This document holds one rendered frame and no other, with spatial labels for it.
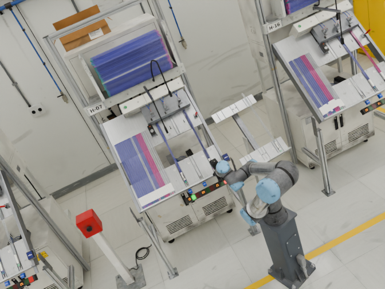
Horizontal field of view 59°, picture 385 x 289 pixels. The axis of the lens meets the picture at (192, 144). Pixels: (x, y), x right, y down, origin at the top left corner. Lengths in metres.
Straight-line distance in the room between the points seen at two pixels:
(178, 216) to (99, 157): 1.75
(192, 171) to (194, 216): 0.66
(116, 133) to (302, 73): 1.46
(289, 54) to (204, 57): 1.59
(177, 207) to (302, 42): 1.64
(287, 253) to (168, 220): 1.05
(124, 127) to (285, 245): 1.36
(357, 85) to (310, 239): 1.20
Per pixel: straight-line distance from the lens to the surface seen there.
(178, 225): 2.97
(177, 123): 2.49
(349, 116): 3.24
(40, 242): 2.93
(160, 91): 2.51
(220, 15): 4.17
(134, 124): 2.53
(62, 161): 4.37
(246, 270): 2.71
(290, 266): 2.44
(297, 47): 2.85
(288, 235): 2.25
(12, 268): 2.67
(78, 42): 2.73
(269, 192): 1.60
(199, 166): 2.41
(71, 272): 2.98
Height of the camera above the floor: 2.16
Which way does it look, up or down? 31 degrees down
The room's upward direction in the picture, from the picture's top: 23 degrees counter-clockwise
